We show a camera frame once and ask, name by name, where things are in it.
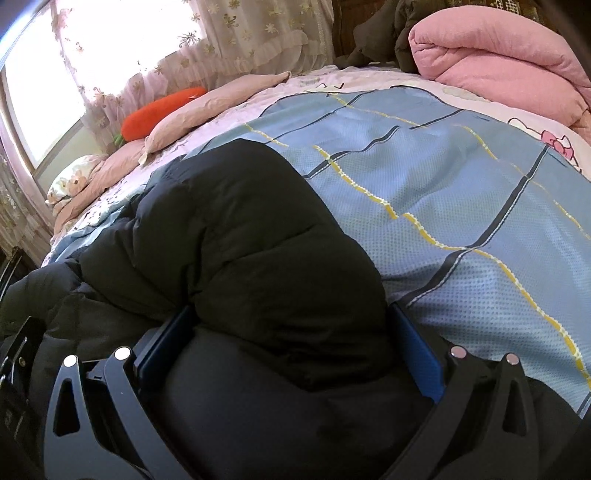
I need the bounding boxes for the folded pink quilt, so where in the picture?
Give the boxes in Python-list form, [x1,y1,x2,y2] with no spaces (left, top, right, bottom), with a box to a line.
[410,8,591,140]

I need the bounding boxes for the pink pillow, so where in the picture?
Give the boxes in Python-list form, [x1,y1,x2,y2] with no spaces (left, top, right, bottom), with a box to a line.
[52,138,151,223]
[144,71,293,156]

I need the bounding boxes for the pink floral curtain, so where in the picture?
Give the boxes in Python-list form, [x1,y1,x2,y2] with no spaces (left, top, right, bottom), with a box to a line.
[0,115,55,260]

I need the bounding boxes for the dark green clothes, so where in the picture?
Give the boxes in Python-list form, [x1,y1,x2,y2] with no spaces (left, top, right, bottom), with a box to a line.
[346,0,445,75]

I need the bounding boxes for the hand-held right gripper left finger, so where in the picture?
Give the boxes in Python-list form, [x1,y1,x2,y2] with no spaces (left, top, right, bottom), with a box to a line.
[44,305,204,480]

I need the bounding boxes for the blue plaid bed sheet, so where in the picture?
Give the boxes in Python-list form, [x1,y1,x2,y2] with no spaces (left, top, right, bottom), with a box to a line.
[39,85,591,403]

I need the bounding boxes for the dark wooden headboard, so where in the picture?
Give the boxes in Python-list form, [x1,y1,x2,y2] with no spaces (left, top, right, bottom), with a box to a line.
[331,0,555,66]

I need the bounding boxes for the orange carrot plush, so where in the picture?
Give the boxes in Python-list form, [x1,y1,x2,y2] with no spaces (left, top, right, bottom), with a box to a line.
[113,87,209,147]

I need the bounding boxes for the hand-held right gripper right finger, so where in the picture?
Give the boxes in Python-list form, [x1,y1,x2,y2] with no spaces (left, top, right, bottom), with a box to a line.
[382,305,541,480]

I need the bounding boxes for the lace floral curtain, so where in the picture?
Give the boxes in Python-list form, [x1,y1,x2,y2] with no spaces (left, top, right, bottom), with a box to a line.
[51,0,336,136]

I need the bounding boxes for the black puffer jacket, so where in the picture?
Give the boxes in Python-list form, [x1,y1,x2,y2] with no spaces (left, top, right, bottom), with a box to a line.
[0,138,583,480]

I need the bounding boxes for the window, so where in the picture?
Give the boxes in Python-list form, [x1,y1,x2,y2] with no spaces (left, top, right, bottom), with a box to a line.
[0,0,209,177]

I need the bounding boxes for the floral pillow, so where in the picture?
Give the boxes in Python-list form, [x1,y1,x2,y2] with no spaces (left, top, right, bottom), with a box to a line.
[45,154,110,207]

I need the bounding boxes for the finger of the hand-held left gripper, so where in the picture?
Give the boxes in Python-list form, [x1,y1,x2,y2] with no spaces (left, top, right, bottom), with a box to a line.
[0,316,47,416]

